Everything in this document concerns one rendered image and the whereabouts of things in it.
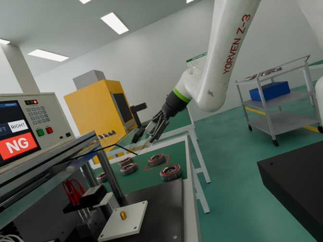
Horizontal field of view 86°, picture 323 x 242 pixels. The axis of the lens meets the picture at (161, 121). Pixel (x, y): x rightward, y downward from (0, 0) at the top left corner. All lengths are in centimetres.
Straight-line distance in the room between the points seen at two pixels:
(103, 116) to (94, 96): 49
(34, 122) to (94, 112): 363
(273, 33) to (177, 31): 274
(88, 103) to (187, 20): 372
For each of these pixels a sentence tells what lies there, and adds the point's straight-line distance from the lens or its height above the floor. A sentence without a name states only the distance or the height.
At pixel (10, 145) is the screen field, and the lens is 62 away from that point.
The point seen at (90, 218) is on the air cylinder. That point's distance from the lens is 78.
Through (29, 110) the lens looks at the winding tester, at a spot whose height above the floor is 126.
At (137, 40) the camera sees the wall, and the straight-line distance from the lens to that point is 597.
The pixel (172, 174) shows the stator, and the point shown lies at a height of 78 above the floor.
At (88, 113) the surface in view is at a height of 137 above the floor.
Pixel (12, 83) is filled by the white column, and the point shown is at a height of 247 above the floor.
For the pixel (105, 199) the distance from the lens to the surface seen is 70.
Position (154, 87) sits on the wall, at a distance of 569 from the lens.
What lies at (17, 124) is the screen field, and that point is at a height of 123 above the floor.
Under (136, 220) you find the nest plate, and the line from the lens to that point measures 70.
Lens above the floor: 115
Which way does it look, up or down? 8 degrees down
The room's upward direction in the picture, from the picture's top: 21 degrees counter-clockwise
